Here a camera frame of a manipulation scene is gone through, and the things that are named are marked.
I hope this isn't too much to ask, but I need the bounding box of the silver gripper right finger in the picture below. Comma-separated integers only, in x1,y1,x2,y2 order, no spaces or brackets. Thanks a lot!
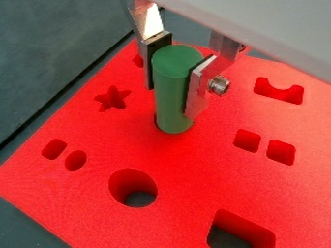
184,31,247,120

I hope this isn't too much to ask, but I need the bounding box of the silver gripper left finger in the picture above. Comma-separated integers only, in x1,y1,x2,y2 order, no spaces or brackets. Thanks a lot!
127,0,172,90

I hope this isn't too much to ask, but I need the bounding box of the green round cylinder peg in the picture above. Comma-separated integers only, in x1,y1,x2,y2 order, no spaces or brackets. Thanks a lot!
151,45,203,134

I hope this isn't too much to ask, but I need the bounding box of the red shape sorting block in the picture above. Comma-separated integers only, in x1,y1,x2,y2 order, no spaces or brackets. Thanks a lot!
0,46,331,248

